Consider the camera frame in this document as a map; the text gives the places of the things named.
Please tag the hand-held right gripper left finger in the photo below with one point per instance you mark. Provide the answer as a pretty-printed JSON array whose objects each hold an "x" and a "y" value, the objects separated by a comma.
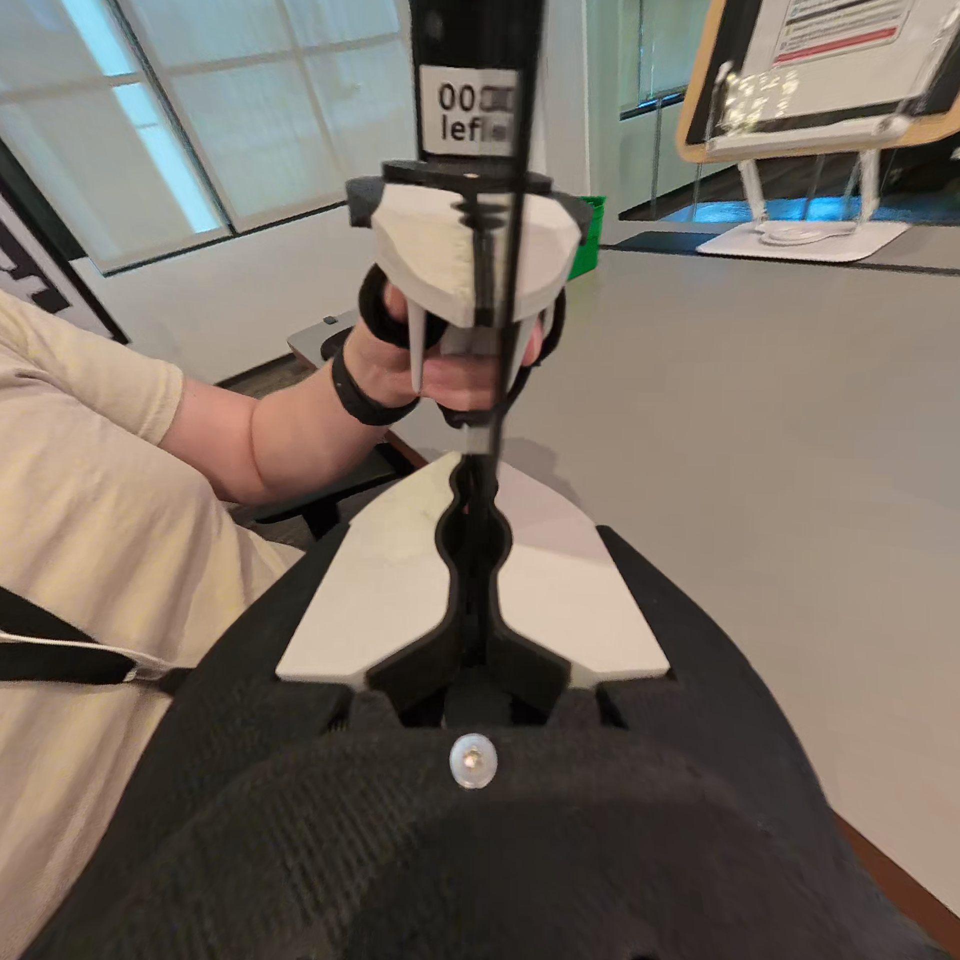
[{"x": 367, "y": 592}]

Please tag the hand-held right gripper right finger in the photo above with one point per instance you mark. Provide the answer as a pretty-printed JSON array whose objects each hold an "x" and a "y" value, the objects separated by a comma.
[{"x": 577, "y": 600}]

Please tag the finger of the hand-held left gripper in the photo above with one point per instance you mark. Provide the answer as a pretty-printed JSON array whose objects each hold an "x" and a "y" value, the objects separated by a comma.
[
  {"x": 544, "y": 247},
  {"x": 420, "y": 247}
]

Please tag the green plastic bin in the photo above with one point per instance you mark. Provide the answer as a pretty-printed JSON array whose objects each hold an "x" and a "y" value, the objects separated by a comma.
[{"x": 589, "y": 240}]

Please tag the grey desk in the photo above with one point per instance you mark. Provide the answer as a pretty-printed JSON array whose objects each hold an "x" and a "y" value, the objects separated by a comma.
[{"x": 750, "y": 450}]

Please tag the person's left hand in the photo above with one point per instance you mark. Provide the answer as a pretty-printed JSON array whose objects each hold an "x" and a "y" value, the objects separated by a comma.
[{"x": 457, "y": 382}]

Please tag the glass railing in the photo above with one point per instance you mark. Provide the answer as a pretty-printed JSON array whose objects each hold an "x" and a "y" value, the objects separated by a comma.
[{"x": 675, "y": 165}]

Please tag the instruction sheet display stand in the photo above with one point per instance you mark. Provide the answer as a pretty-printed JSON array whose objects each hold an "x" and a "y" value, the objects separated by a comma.
[{"x": 694, "y": 112}]

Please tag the frosted glass window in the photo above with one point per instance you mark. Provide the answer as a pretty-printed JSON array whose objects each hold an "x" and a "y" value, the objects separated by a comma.
[{"x": 225, "y": 112}]

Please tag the white document stand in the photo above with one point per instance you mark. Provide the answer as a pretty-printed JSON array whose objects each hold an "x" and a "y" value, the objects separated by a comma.
[{"x": 795, "y": 240}]

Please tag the person in white shirt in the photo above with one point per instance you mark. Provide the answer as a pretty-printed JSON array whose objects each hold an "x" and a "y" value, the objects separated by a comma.
[{"x": 75, "y": 487}]

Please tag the laminated instruction sheet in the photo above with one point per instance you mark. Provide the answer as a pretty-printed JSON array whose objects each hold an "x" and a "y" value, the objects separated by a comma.
[{"x": 840, "y": 52}]

